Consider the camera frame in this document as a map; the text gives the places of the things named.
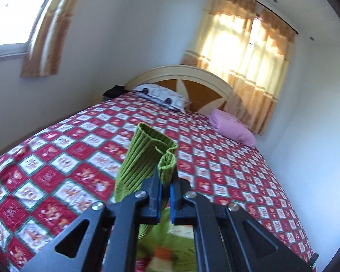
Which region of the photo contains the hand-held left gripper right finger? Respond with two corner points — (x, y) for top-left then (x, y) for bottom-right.
(170, 177), (319, 272)

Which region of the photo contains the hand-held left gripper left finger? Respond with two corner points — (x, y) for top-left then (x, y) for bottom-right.
(20, 173), (163, 272)

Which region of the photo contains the green knit sweater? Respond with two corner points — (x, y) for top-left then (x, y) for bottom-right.
(113, 122), (199, 272)

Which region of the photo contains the pink pillow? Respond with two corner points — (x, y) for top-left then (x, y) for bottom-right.
(209, 109), (258, 148)

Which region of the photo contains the red checkered printed blanket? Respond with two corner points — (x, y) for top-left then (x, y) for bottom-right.
(0, 91), (315, 272)

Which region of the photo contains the white patterned pillow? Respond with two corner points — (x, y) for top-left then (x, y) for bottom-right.
(132, 83), (192, 114)

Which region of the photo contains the black bag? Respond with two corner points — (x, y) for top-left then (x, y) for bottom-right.
(102, 85), (130, 100)

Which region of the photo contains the cream and brown headboard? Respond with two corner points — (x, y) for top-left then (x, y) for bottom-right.
(125, 65), (238, 117)

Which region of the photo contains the long yellow patterned curtain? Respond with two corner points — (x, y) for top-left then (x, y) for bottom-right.
(180, 0), (297, 136)

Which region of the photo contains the short yellow patterned curtain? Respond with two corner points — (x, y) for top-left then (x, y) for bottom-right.
(20, 0), (90, 79)

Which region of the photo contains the black curtain rod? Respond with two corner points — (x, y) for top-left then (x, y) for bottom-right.
(212, 0), (300, 36)

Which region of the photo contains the bright window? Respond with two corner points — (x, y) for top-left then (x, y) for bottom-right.
(0, 0), (60, 61)

